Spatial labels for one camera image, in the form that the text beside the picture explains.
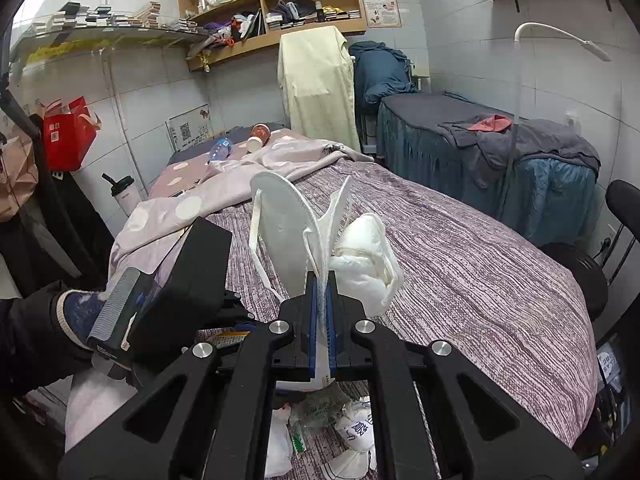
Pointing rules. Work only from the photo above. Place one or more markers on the wooden wall cabinet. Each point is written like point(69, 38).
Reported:
point(260, 42)

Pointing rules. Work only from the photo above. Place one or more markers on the white floor lamp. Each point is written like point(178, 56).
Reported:
point(550, 30)

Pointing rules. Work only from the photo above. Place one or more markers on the glass wall shelf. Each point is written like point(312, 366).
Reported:
point(100, 37)

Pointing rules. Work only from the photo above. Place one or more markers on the white tissue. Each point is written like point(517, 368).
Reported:
point(277, 442)

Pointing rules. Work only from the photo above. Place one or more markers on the dark blue hanging garment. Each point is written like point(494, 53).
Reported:
point(380, 72)

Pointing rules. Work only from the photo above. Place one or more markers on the person's left hand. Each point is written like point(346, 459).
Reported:
point(77, 315)

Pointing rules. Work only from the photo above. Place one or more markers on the clear plastic water bottle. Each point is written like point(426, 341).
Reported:
point(220, 149)

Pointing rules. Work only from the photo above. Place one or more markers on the jumble of cloths and bags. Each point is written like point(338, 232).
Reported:
point(235, 27)

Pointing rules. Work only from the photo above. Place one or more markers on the clear plastic wrapper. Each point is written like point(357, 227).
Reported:
point(315, 410)

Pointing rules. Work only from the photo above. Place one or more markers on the black hanging coat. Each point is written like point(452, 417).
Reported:
point(70, 225)

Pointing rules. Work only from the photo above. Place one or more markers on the bed with striped purple cover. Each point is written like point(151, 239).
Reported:
point(475, 285)

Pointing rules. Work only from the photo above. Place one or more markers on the cream hanging cloth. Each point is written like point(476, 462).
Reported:
point(315, 90)

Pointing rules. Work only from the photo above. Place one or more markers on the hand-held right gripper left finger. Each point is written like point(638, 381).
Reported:
point(300, 320)

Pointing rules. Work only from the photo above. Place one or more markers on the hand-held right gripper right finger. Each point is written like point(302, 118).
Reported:
point(345, 320)

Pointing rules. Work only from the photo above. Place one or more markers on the red cloth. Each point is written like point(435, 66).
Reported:
point(490, 124)

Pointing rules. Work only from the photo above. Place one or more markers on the white wall socket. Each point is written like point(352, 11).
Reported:
point(607, 245)

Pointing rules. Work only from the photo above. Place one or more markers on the red white paper cup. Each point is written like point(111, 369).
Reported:
point(258, 136)

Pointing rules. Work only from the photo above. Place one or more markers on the pink polka dot blanket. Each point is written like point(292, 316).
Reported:
point(165, 210)

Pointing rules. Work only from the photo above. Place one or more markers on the white printed wall sign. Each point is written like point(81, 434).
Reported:
point(190, 130)

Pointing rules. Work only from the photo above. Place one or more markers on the grey blanket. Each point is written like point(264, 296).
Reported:
point(550, 147)

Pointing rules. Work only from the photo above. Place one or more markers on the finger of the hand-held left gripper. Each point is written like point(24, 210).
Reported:
point(239, 310)

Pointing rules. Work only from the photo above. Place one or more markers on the person's left forearm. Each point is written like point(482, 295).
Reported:
point(30, 340)

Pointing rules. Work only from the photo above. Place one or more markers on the red gift bag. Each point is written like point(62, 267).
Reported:
point(67, 135)

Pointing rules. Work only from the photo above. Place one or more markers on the black lidded tumbler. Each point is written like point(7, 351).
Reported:
point(124, 195)

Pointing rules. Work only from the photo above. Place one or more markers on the bed with blue skirt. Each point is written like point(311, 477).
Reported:
point(430, 160)

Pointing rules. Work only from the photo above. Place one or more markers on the wall poster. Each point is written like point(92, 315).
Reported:
point(382, 5)

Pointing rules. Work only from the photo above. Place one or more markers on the brown paper bag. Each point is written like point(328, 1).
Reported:
point(17, 175)

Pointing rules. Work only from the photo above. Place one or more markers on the white face mask blue print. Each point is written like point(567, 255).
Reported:
point(357, 430)

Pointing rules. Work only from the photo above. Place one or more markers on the row of small flat boxes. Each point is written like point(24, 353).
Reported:
point(340, 12)

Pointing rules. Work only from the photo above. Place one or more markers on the row of boxes on glass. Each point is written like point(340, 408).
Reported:
point(100, 15)

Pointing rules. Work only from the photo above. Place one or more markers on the pile of dark clothes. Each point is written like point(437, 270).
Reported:
point(295, 7)

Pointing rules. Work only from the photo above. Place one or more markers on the black stool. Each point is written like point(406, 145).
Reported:
point(580, 270)

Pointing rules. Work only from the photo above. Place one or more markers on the small dark bottle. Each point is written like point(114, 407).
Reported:
point(319, 11)

